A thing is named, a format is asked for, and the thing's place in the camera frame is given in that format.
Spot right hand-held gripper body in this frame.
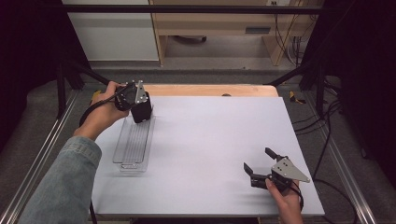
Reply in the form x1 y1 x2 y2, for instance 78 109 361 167
250 155 311 194

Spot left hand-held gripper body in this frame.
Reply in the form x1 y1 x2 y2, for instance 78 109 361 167
113 79 149 112

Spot clear plastic tray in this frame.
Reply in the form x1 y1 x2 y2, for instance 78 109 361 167
112 104 156 174

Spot person's left hand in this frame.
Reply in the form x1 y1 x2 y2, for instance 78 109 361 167
73 81 130 141

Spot person's right hand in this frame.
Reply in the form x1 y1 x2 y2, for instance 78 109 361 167
264 177 304 224

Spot yellow black tape piece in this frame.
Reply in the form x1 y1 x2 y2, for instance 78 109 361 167
289 91 307 105
90 90 103 105

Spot white table board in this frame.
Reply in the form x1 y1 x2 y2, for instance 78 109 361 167
90 95 326 217

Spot white cabinet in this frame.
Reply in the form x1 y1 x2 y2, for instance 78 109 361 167
62 0 160 62

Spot black tripod stand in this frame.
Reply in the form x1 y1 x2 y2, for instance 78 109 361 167
264 59 344 118
55 59 120 119

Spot wooden table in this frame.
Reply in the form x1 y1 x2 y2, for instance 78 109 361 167
143 83 279 98

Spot black curtain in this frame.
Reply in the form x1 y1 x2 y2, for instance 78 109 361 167
0 0 92 150
303 0 396 181

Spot light wooden desk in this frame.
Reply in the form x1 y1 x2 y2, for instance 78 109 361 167
148 0 325 67

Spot grey desk label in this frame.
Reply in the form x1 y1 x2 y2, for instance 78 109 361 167
245 26 272 35

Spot aluminium floor rail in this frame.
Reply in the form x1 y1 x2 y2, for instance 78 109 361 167
0 90 78 224
303 92 379 224

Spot black floor cables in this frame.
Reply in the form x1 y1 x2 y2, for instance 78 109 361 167
292 99 344 175

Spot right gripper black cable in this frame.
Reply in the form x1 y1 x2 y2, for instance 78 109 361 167
292 178 360 224

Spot black horizontal frame bar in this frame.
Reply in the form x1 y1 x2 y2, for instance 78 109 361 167
60 4 340 15

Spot hanging desk cables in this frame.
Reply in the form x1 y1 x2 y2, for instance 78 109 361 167
274 12 312 66

